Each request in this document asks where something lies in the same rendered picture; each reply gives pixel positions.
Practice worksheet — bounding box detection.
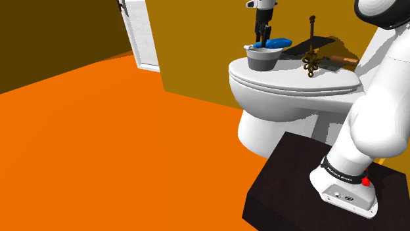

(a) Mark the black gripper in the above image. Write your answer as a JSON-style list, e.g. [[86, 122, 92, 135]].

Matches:
[[254, 7, 275, 49]]

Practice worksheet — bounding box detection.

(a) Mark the blue tool with white tip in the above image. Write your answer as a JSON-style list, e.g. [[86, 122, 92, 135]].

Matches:
[[243, 37, 293, 51]]

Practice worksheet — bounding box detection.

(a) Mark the grey bucket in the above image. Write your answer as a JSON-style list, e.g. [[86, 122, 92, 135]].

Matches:
[[246, 47, 284, 72]]

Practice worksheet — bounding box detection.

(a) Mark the brass ornament on rod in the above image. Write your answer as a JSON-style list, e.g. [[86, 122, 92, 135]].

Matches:
[[302, 14, 321, 79]]

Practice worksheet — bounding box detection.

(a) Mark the white toilet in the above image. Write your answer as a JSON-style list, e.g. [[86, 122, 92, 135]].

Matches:
[[228, 28, 390, 159]]

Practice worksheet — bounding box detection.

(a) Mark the white door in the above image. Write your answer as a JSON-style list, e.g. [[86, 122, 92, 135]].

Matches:
[[118, 0, 161, 73]]

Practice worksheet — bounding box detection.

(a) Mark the dark robot stand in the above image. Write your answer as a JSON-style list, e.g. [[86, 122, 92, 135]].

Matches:
[[241, 131, 410, 231]]

